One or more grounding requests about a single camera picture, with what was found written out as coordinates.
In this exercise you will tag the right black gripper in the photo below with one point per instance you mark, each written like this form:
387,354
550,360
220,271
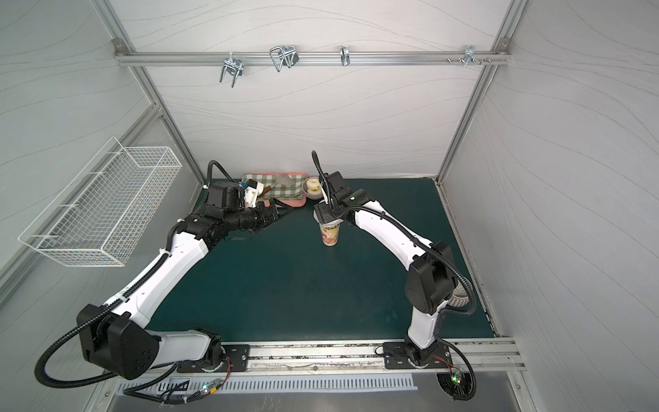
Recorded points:
327,214

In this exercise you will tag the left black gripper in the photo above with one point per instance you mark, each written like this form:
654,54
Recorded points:
268,213

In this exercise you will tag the white plastic cup lid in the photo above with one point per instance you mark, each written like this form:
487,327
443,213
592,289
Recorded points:
329,224

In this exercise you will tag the milk tea paper cup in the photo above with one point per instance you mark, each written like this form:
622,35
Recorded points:
330,235

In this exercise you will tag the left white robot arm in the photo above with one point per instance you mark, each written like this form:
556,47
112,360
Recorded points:
115,336

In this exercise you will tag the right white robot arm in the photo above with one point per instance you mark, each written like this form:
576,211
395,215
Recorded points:
432,286

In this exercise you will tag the small bowl with pastry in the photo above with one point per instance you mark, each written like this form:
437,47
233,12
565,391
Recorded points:
313,189

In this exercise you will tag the pink tray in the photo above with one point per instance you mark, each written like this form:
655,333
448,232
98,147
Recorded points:
293,202

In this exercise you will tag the green checkered cloth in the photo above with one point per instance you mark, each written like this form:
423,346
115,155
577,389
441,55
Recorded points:
280,185

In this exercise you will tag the round object at mat edge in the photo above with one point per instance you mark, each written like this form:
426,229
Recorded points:
459,297

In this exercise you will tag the metal hook clamp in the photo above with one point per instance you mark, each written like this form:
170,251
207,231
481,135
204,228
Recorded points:
469,58
232,68
344,56
284,56

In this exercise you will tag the white vent strip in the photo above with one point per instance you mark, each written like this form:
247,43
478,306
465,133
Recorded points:
261,384

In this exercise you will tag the round fan on floor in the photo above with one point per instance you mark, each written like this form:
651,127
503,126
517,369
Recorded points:
459,386

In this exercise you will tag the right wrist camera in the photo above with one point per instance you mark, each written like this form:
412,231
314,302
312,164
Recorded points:
336,187

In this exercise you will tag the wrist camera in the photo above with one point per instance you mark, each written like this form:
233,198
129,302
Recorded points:
336,187
234,196

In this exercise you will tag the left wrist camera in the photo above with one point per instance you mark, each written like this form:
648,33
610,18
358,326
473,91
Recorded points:
234,196

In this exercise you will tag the wooden handled metal spatula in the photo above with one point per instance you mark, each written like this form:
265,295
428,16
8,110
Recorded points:
279,186

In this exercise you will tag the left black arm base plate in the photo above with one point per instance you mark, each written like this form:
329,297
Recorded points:
234,358

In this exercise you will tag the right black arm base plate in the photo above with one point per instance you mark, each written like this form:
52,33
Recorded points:
401,355

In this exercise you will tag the white wire basket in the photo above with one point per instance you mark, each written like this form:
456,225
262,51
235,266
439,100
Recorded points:
100,216

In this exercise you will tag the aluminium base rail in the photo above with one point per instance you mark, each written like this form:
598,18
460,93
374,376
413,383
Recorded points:
499,354

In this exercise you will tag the aluminium crossbar rail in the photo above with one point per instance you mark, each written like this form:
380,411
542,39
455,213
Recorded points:
307,58

